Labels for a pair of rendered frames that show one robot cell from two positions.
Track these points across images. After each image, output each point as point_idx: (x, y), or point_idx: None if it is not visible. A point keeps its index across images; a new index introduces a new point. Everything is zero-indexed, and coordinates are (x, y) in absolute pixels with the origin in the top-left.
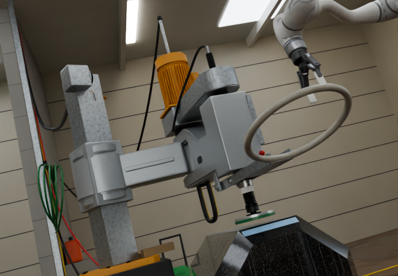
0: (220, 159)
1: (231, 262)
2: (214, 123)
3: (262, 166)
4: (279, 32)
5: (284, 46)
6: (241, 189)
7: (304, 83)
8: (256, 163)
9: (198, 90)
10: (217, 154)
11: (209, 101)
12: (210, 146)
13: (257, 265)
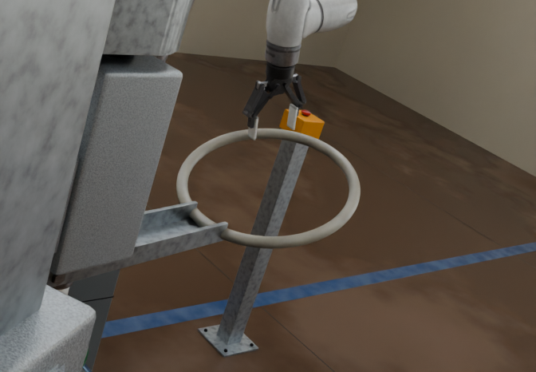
0: (112, 231)
1: None
2: (155, 144)
3: (197, 245)
4: (307, 26)
5: (295, 49)
6: (64, 290)
7: (262, 108)
8: (187, 238)
9: (145, 28)
10: (106, 219)
11: (175, 85)
12: (86, 194)
13: None
